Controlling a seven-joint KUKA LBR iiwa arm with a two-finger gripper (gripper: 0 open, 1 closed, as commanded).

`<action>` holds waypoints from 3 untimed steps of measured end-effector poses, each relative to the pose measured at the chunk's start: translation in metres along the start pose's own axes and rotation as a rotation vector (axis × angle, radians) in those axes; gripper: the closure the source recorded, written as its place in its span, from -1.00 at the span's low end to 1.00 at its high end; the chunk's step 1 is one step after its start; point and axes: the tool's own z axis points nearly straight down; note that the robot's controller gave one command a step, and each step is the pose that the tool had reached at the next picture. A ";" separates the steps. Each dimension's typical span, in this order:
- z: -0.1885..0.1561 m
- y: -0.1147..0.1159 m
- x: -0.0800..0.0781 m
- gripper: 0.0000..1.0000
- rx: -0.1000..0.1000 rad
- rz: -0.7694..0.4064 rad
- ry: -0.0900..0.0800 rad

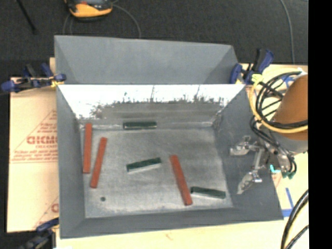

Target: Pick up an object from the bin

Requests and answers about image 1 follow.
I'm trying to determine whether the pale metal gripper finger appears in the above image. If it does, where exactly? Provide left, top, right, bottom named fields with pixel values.
left=229, top=135, right=260, bottom=157
left=236, top=170, right=263, bottom=195

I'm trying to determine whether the dark green flat block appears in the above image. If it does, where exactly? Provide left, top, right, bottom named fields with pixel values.
left=122, top=121, right=158, bottom=130
left=189, top=186, right=227, bottom=200
left=126, top=157, right=162, bottom=173

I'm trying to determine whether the red-brown flat block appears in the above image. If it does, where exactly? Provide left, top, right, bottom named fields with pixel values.
left=82, top=123, right=93, bottom=174
left=89, top=136, right=108, bottom=189
left=169, top=154, right=193, bottom=206

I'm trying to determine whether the grey metal bin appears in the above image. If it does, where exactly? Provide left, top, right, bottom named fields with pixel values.
left=53, top=35, right=284, bottom=239

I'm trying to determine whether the brown cardboard board red print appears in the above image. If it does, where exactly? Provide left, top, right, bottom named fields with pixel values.
left=6, top=77, right=60, bottom=233

